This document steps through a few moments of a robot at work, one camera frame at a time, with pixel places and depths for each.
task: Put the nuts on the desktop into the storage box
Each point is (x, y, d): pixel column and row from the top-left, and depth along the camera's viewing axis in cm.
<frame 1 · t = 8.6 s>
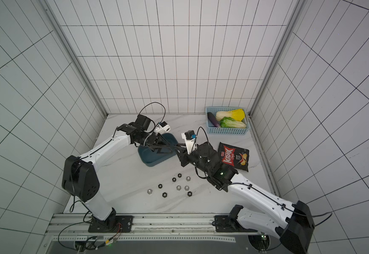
left hand: (167, 151, 67), fingers open
right hand: (168, 149, 68), fingers closed
light blue perforated basket: (212, 129, 106), point 6 cm above the table
yellow napa cabbage toy: (238, 114, 112), point 8 cm above the table
green lettuce toy: (229, 122, 106), point 9 cm above the table
purple eggplant toy: (213, 119, 113), point 5 cm above the table
dark teal storage box: (150, 157, 92), point 5 cm above the table
black red chips bag: (236, 156, 97), on the table
black hex nut: (179, 176, 90), on the table
silver hex nut: (188, 178, 89), on the table
black hex nut 2: (174, 179, 89), on the table
black hex nut 3: (160, 186, 87), on the table
silver hex nut 2: (178, 188, 85), on the table
silver hex nut 3: (186, 188, 85), on the table
silver hex nut 4: (149, 191, 85), on the table
black hex nut 4: (164, 194, 83), on the table
black hex nut 5: (189, 193, 83), on the table

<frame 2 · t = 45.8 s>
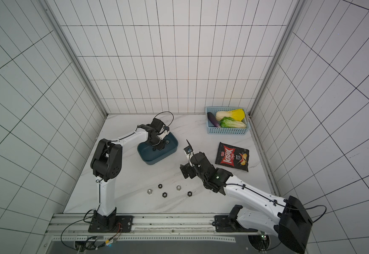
left hand: (159, 147, 98), fingers open
right hand: (184, 162, 79), fingers open
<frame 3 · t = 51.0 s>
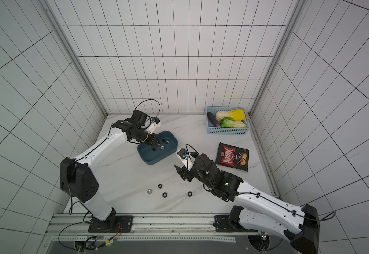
left hand: (153, 144, 85), fingers closed
right hand: (175, 161, 70), fingers open
silver hex nut 3: (162, 147, 101), on the table
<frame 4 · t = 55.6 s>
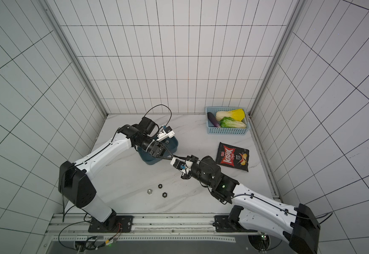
left hand: (168, 160, 66), fingers open
right hand: (169, 158, 67), fingers closed
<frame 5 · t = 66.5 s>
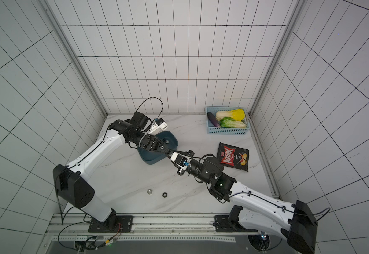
left hand: (163, 153, 62), fingers open
right hand: (164, 152, 62), fingers closed
